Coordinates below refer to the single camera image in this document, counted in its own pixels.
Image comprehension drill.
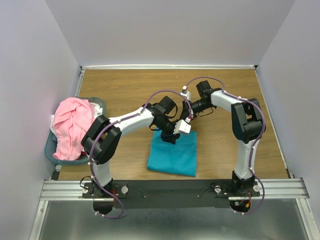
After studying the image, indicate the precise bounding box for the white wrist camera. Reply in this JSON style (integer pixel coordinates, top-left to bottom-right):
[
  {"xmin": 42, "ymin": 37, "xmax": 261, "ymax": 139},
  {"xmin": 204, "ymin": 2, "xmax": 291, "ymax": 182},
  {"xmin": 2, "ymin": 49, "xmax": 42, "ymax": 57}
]
[
  {"xmin": 173, "ymin": 119, "xmax": 191, "ymax": 134},
  {"xmin": 180, "ymin": 89, "xmax": 192, "ymax": 101}
]

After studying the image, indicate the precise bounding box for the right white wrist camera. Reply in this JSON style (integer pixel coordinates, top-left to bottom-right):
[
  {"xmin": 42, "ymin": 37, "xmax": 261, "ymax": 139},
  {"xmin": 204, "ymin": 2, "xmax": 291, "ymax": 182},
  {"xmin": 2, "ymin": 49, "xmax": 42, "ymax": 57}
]
[{"xmin": 180, "ymin": 89, "xmax": 192, "ymax": 101}]

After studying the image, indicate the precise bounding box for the teal t shirt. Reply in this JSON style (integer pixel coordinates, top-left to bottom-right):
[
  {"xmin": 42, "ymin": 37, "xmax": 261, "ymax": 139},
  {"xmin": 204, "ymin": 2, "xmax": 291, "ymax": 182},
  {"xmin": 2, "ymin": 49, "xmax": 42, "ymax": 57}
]
[{"xmin": 147, "ymin": 131, "xmax": 198, "ymax": 177}]

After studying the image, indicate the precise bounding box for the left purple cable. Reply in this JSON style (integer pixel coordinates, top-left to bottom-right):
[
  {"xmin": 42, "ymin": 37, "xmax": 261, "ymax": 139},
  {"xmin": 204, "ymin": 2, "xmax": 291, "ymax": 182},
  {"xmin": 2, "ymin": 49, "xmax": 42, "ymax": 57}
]
[{"xmin": 89, "ymin": 89, "xmax": 193, "ymax": 219}]

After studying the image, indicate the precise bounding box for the aluminium rail frame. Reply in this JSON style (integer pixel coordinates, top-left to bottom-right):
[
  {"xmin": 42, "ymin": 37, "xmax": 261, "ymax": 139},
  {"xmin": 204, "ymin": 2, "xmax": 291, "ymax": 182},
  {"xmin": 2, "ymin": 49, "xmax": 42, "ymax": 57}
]
[{"xmin": 30, "ymin": 68, "xmax": 320, "ymax": 240}]

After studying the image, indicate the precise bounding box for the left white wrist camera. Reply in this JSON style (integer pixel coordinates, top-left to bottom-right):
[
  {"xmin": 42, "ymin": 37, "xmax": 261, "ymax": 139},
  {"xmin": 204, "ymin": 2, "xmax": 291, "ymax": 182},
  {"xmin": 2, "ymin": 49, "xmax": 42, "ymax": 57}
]
[{"xmin": 173, "ymin": 119, "xmax": 191, "ymax": 134}]

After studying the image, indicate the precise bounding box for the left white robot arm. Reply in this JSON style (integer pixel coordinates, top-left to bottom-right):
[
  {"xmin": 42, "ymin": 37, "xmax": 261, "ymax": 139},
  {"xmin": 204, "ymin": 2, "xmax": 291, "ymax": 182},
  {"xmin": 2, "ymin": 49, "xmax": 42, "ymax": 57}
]
[{"xmin": 81, "ymin": 96, "xmax": 180, "ymax": 198}]

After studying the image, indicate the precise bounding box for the blue plastic laundry basket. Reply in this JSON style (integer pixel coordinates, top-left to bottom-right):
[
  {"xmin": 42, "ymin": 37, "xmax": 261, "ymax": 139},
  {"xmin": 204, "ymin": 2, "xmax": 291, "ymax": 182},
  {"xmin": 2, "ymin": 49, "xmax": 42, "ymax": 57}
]
[{"xmin": 44, "ymin": 97, "xmax": 107, "ymax": 166}]

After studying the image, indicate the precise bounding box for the pink t shirt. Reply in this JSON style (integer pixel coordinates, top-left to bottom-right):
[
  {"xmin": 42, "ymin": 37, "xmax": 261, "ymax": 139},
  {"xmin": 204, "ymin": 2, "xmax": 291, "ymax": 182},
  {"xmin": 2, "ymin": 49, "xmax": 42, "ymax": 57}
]
[{"xmin": 51, "ymin": 97, "xmax": 96, "ymax": 161}]

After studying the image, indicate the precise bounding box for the black cable loop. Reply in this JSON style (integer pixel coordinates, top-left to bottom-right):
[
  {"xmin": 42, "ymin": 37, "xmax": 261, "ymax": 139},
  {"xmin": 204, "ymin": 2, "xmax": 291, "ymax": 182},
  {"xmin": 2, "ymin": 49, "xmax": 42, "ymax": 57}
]
[{"xmin": 78, "ymin": 176, "xmax": 91, "ymax": 192}]

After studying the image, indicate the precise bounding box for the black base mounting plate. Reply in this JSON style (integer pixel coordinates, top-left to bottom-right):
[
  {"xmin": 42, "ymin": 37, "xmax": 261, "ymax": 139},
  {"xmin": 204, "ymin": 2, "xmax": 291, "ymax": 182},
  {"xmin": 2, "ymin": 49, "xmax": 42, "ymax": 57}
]
[{"xmin": 82, "ymin": 179, "xmax": 261, "ymax": 209}]

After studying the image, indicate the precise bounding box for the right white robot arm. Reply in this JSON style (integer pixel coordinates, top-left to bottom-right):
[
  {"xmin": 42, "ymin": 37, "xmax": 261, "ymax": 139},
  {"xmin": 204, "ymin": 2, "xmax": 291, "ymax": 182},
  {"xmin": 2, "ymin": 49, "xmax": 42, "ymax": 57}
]
[{"xmin": 179, "ymin": 77, "xmax": 266, "ymax": 196}]

